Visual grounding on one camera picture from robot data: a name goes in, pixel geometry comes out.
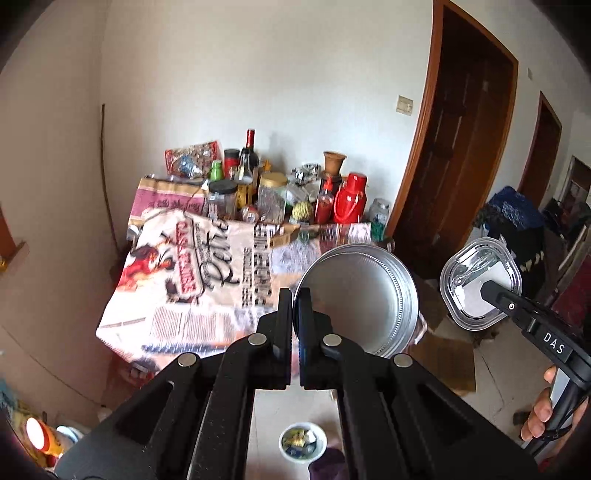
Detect red thermos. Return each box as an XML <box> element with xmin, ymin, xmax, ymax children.
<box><xmin>333</xmin><ymin>173</ymin><xmax>368</xmax><ymax>224</ymax></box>

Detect person's right hand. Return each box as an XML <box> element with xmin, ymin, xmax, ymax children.
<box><xmin>521</xmin><ymin>364</ymin><xmax>578</xmax><ymax>462</ymax></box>

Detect white round trash bin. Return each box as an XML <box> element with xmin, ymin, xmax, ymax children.
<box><xmin>278</xmin><ymin>421</ymin><xmax>328</xmax><ymax>463</ymax></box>

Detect silver round metal tin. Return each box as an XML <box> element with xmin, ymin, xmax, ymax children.
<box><xmin>293</xmin><ymin>244</ymin><xmax>420</xmax><ymax>358</ymax></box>

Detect brown clay pot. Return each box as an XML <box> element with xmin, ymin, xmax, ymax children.
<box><xmin>323</xmin><ymin>151</ymin><xmax>347</xmax><ymax>178</ymax></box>

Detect clear jar with black lid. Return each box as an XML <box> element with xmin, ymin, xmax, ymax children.
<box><xmin>206</xmin><ymin>180</ymin><xmax>238</xmax><ymax>220</ymax></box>

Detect clear jar with yellow lid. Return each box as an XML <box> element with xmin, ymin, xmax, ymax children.
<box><xmin>257</xmin><ymin>172</ymin><xmax>288</xmax><ymax>224</ymax></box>

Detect narrow brown wooden door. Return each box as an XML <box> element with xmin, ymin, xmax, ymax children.
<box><xmin>517</xmin><ymin>91</ymin><xmax>563</xmax><ymax>199</ymax></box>

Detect blue patterned cloth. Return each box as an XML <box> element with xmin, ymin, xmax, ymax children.
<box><xmin>475</xmin><ymin>186</ymin><xmax>546</xmax><ymax>287</ymax></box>

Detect crumpled silver foil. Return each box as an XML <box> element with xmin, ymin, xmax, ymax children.
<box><xmin>291</xmin><ymin>162</ymin><xmax>321</xmax><ymax>185</ymax></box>

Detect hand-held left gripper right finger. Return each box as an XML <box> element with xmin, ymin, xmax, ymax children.
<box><xmin>293</xmin><ymin>287</ymin><xmax>541</xmax><ymax>480</ymax></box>

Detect red sauce bottle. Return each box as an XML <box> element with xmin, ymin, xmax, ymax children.
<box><xmin>315</xmin><ymin>180</ymin><xmax>334</xmax><ymax>224</ymax></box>

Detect clear glass jar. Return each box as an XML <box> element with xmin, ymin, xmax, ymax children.
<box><xmin>368</xmin><ymin>198</ymin><xmax>391</xmax><ymax>225</ymax></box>

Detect red snack bag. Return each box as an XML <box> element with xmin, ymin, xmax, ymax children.
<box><xmin>165</xmin><ymin>141</ymin><xmax>221</xmax><ymax>178</ymax></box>

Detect flat brown cardboard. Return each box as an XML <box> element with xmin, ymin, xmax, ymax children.
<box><xmin>409</xmin><ymin>272</ymin><xmax>476</xmax><ymax>393</ymax></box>

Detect clear plastic container lid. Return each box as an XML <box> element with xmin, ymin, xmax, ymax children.
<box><xmin>440</xmin><ymin>237</ymin><xmax>522</xmax><ymax>329</ymax></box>

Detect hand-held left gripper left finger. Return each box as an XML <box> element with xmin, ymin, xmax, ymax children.
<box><xmin>54</xmin><ymin>287</ymin><xmax>293</xmax><ymax>480</ymax></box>

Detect printed table cloth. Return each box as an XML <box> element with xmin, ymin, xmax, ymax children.
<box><xmin>96</xmin><ymin>175</ymin><xmax>384</xmax><ymax>370</ymax></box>

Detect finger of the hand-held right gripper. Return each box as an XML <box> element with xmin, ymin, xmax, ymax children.
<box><xmin>480</xmin><ymin>281</ymin><xmax>534</xmax><ymax>326</ymax></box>

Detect thin wooden stick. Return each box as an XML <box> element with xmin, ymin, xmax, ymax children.
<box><xmin>100</xmin><ymin>104</ymin><xmax>117</xmax><ymax>241</ymax></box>

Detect dark wine bottle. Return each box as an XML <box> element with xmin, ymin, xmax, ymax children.
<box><xmin>243</xmin><ymin>129</ymin><xmax>260</xmax><ymax>182</ymax></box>

